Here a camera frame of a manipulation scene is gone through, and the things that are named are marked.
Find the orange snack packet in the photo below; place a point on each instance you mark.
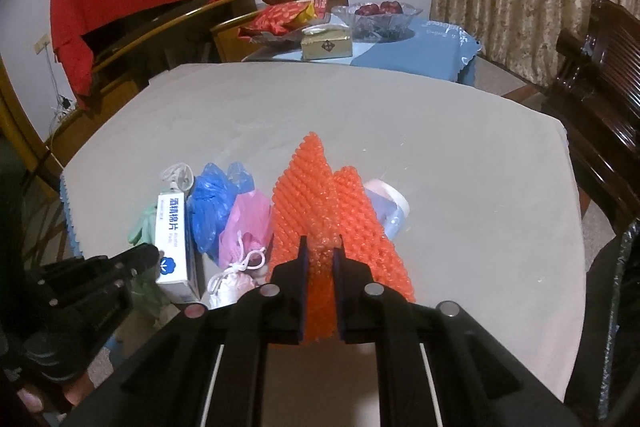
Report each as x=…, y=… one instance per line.
x=321, y=6

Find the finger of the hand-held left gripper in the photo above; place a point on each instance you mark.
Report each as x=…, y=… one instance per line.
x=137, y=259

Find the dark wooden chair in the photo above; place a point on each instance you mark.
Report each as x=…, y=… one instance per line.
x=595, y=107

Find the white cardboard box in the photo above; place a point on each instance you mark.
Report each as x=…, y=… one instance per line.
x=175, y=247

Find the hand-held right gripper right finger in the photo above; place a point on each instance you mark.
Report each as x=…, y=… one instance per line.
x=337, y=297

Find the blue plastic bag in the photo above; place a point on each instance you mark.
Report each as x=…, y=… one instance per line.
x=210, y=207

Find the blue tablecloth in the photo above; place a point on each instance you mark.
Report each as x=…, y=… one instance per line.
x=400, y=52

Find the white plastic bag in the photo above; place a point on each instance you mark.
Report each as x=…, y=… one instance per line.
x=232, y=287

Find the person's left hand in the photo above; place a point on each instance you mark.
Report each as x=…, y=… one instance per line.
x=35, y=399

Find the pink mesh bag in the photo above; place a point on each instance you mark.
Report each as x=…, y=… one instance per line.
x=245, y=222

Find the red apple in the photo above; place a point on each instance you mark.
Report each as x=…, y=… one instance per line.
x=391, y=7
x=367, y=10

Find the white wall outlet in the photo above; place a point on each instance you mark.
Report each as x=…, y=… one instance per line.
x=41, y=44

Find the gold tissue box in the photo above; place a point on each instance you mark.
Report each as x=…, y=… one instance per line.
x=327, y=44

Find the red snack bag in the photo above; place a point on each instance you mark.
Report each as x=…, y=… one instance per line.
x=275, y=18

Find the orange bubble wrap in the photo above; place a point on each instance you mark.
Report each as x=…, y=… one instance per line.
x=300, y=207

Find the glass fruit bowl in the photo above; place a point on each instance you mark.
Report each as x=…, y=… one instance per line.
x=380, y=24

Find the green rubber glove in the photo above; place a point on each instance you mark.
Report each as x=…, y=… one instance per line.
x=142, y=227

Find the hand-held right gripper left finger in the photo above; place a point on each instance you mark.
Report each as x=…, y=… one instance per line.
x=302, y=292

